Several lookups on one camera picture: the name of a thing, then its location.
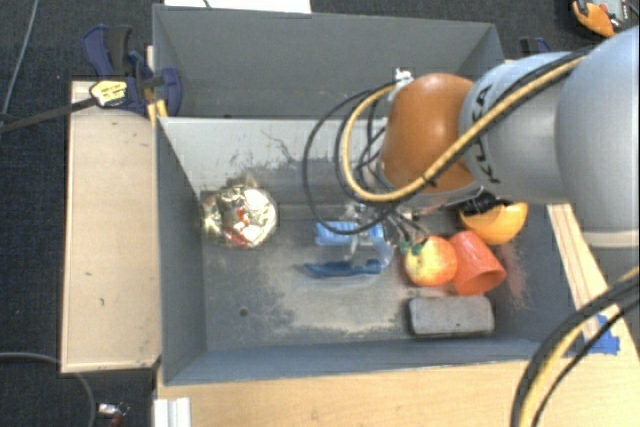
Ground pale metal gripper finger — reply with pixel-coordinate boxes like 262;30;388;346
348;233;369;268
368;224;388;259

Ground blue sunglasses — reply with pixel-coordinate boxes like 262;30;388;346
303;219;397;280

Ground red and yellow apple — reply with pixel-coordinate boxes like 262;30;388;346
403;235;459;288

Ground orange plastic cup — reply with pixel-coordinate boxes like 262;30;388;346
447;230;508;297

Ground grey rectangular sponge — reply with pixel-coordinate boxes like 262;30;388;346
406;295;496;337

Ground yellow-orange bowl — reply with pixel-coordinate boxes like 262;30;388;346
458;200;530;247

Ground crumpled shiny foil packet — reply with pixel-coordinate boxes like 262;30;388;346
199;184;279;250

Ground grey metal bin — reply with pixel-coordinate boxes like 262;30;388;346
151;3;569;387

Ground pale wood flat board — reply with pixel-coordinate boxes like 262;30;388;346
60;80;163;374

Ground black cylinder on white bracket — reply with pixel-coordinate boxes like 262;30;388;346
457;192;502;217

